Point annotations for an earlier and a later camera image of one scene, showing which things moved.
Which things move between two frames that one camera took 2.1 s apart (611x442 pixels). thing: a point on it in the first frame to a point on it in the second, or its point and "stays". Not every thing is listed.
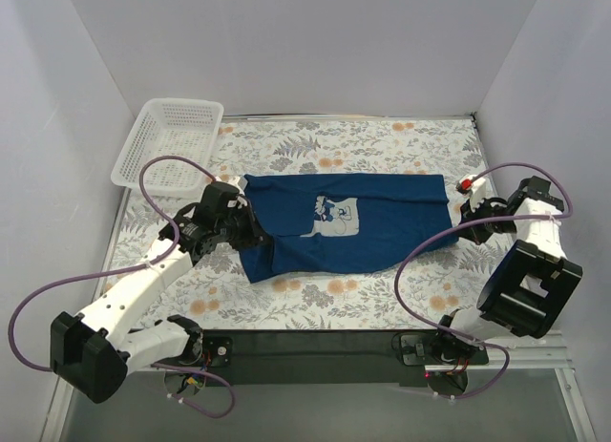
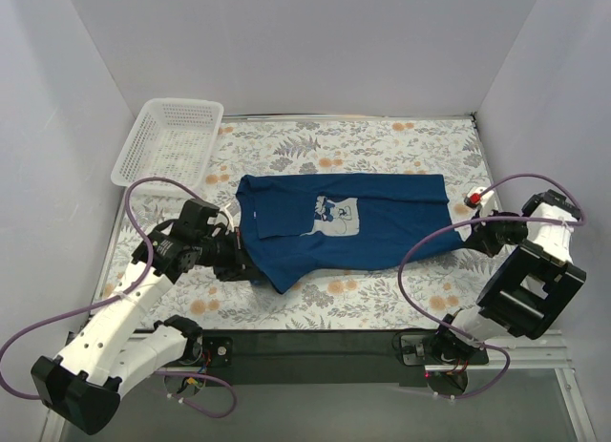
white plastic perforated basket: (187, 128) stays
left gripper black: (251, 232) to (238, 259)
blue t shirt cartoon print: (325, 222) stays
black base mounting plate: (332, 357) stays
